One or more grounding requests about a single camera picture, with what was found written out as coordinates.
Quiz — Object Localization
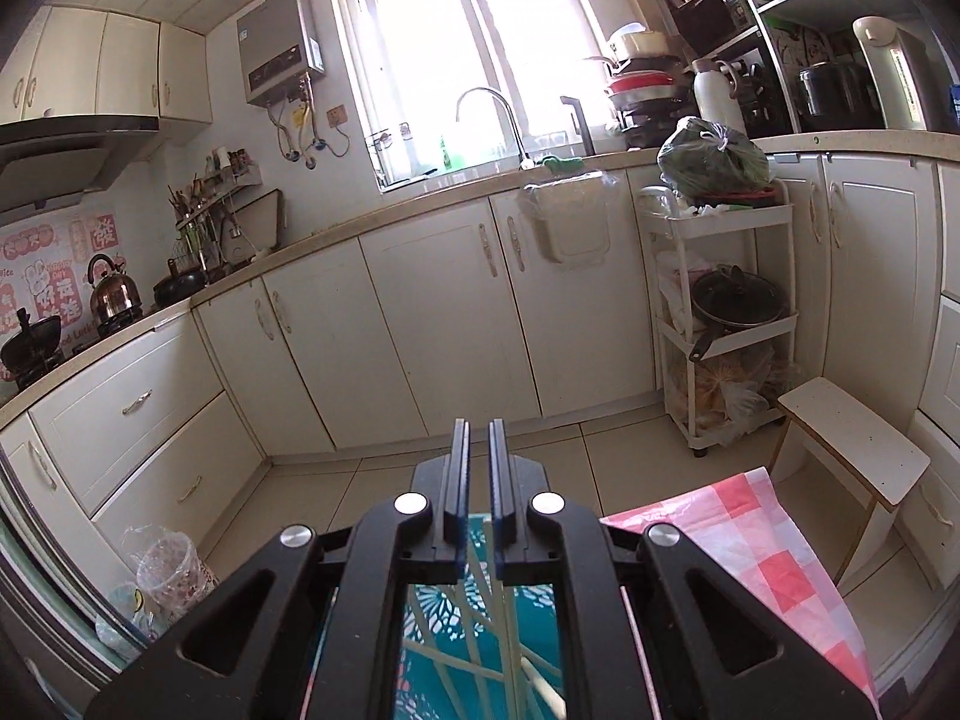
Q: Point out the white electric water boiler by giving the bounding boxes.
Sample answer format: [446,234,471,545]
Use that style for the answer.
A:
[850,15,933,131]

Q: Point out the cream kitchen cabinets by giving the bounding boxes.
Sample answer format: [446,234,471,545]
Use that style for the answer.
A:
[0,4,213,127]
[0,141,960,593]

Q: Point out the metal stovetop kettle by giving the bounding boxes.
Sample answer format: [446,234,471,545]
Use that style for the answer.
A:
[88,253,145,321]

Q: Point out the plastic bags of food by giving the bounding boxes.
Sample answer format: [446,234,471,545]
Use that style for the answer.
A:
[664,349,796,445]

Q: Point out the white wooden stool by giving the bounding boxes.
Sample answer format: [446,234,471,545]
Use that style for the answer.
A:
[771,377,932,587]

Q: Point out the wooden cutting board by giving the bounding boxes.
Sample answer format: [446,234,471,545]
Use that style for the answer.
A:
[225,190,286,254]

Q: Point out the floral trash bin with bag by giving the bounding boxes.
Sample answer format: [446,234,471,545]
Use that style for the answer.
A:
[112,527,220,627]

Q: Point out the cream upper kitchen cabinets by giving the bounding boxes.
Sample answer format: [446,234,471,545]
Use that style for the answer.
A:
[0,4,213,127]

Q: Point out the black wok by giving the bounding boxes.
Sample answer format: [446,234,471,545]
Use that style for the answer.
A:
[0,306,62,380]

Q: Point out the black pan with glass lid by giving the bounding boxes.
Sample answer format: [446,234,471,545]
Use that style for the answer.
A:
[688,265,790,359]

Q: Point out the black rice cooker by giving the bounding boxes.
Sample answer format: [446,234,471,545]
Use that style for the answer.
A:
[795,62,872,133]

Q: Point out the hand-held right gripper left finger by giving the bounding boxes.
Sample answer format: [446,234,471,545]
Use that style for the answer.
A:
[86,420,472,720]

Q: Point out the bunch of bamboo chopsticks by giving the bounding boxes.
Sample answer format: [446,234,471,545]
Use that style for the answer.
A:
[409,585,565,720]

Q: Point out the white thermos jug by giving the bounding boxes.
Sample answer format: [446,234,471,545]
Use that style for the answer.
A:
[690,58,749,138]

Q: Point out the pink wall stickers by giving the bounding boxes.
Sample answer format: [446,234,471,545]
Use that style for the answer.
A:
[0,211,122,383]

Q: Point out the kitchen window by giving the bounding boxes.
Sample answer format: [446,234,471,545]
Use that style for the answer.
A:
[324,0,661,192]

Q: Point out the wall utensil rack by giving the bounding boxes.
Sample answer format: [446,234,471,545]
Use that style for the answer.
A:
[166,148,265,275]

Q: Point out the red white checkered tablecloth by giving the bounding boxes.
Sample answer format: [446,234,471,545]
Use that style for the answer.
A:
[600,467,880,700]

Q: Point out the white hanging waste bin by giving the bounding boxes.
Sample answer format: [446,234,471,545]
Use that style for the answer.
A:
[520,171,610,268]

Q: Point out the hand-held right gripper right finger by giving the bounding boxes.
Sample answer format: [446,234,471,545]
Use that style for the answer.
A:
[489,420,883,720]

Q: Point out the black frying pan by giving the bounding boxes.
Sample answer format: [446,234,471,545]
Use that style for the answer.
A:
[153,258,209,308]

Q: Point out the bag of green vegetables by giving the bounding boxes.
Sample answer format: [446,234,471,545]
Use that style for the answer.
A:
[657,116,775,200]

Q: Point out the teal perforated plastic basket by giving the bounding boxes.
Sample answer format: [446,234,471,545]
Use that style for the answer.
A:
[307,511,572,720]

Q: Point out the grey wall water heater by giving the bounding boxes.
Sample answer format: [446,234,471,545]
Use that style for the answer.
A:
[237,0,326,109]

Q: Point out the white countertop shelf rack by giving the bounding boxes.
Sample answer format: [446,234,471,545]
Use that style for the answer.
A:
[645,0,960,137]

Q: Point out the white rolling storage cart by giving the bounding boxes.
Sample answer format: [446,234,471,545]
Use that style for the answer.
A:
[636,178,800,460]

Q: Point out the stack of pots and lids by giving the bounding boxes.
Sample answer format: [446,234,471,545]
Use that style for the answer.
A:
[583,21,695,151]

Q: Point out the chrome kitchen faucet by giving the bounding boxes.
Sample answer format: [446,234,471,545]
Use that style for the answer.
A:
[455,87,535,170]

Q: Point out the cream lower kitchen cabinets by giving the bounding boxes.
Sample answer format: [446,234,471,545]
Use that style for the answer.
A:
[0,141,960,593]

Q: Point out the range hood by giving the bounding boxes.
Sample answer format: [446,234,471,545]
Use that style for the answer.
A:
[0,115,160,212]

